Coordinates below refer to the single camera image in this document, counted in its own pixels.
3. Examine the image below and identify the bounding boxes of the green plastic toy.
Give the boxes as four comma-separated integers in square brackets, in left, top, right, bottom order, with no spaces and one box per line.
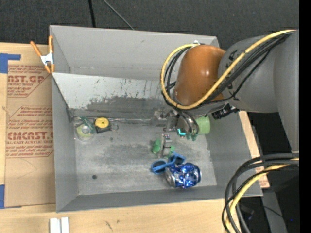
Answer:
[151,139,176,155]

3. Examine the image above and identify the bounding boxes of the blue sunglasses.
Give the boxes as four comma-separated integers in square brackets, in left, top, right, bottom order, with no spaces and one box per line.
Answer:
[150,152,187,175]

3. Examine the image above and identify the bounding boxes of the pale green cup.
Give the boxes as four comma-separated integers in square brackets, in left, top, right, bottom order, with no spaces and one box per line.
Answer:
[195,115,211,134]

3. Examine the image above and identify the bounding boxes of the crushed blue metal can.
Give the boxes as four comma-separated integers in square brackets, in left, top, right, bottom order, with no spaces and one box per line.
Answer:
[164,163,202,189]

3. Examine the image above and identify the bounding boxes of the grey metal bin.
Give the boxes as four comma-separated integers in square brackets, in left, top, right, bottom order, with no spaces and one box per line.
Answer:
[49,25,264,213]

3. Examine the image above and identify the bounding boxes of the yellow and black tape measure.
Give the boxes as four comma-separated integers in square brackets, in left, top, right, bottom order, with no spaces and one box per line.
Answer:
[94,117,120,134]

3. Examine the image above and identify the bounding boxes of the clear tape roll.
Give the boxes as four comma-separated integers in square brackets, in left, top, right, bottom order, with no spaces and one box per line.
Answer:
[73,116,96,142]

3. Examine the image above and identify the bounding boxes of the brown cardboard board red print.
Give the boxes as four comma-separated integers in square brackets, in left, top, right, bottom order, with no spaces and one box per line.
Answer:
[0,42,271,209]

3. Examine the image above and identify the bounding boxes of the black cylinder on white bracket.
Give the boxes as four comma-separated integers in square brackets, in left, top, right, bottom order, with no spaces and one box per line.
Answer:
[211,103,240,120]

